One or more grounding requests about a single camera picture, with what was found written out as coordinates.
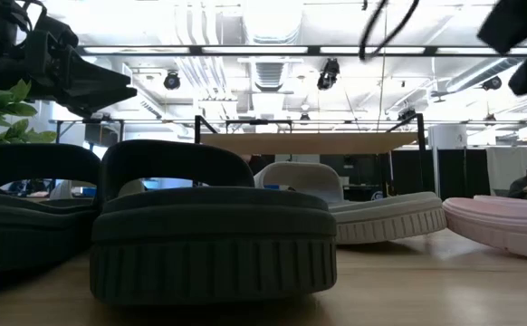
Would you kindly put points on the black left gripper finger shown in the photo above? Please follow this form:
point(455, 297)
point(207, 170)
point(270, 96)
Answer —
point(100, 99)
point(96, 72)

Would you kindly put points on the pink slide sandal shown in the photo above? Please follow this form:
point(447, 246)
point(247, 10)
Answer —
point(499, 226)

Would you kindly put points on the black slide sandal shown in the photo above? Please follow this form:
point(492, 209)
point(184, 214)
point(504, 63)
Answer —
point(19, 235)
point(209, 244)

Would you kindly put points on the background work table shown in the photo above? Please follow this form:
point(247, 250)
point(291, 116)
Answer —
point(87, 121)

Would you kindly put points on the black ceiling spotlight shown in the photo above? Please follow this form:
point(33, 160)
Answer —
point(492, 83)
point(172, 80)
point(329, 72)

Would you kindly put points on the green artificial plant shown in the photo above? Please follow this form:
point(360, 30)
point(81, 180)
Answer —
point(1, 108)

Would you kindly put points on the white room partition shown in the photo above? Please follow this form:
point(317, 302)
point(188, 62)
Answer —
point(508, 163)

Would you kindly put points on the black overhead beam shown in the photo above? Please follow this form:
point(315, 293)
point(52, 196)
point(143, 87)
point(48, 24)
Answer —
point(195, 50)

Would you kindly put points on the person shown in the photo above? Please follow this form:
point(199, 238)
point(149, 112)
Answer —
point(261, 164)
point(521, 185)

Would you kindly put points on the black room partition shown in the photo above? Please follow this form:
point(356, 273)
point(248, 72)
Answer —
point(453, 172)

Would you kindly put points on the wooden shelf with black frame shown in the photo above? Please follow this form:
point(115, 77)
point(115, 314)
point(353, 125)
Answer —
point(309, 142)

